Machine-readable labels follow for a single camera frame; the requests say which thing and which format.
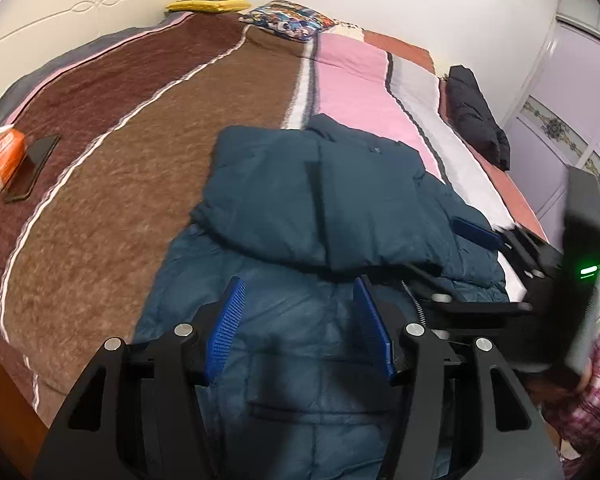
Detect black smartphone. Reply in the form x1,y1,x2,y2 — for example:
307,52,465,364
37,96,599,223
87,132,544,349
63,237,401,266
3,133,61,205

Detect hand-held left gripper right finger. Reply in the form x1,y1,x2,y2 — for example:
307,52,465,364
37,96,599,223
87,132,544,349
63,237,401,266
352,275,566,480

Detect black puffer jacket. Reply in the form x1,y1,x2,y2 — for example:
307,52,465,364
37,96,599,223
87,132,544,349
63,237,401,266
446,64,511,171

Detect colourful printed pillow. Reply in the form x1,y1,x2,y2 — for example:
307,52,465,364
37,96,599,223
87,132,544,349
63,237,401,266
237,1,339,42

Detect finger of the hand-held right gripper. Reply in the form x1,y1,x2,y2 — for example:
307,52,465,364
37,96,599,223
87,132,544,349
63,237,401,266
402,261,534,318
451,216,565,282

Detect teal puffer jacket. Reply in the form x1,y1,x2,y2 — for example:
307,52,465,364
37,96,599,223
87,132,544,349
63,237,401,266
132,112,512,480

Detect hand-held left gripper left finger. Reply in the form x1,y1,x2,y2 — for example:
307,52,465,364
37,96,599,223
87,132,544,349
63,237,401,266
32,276,246,480

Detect white headboard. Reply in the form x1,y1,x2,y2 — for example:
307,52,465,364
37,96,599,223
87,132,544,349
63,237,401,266
0,0,197,122

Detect salmon bed sheet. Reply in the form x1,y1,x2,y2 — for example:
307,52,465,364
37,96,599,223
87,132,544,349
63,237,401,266
362,27,549,242

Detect white patterned pillow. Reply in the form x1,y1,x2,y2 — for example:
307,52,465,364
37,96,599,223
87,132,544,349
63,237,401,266
330,20,367,37

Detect yellow pillow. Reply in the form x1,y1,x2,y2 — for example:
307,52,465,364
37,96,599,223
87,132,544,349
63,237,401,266
166,0,251,14

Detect wooden bed frame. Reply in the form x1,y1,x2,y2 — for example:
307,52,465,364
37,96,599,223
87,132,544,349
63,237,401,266
0,330,49,443

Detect striped brown pink blanket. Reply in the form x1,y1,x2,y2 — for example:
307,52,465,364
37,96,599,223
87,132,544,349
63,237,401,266
0,10,518,428

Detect person's right forearm plaid sleeve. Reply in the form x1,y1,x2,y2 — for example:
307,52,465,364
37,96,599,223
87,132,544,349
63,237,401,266
544,332,600,467

